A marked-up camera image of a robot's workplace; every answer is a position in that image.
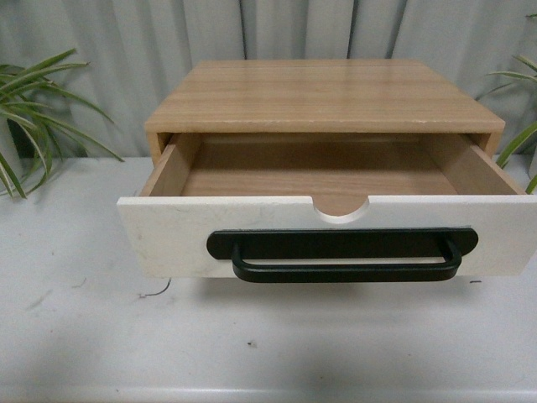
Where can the green spider plant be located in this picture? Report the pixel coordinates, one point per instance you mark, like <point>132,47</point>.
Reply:
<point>521,76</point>
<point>23,90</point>

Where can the light wooden drawer cabinet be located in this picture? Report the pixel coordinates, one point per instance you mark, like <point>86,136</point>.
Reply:
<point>319,96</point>

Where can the white drawer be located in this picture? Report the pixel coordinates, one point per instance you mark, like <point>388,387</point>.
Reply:
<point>201,184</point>

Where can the grey curtain backdrop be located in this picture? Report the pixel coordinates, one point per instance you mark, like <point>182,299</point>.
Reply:
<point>139,51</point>

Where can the black drawer handle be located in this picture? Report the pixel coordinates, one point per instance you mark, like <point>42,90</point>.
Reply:
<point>347,255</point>

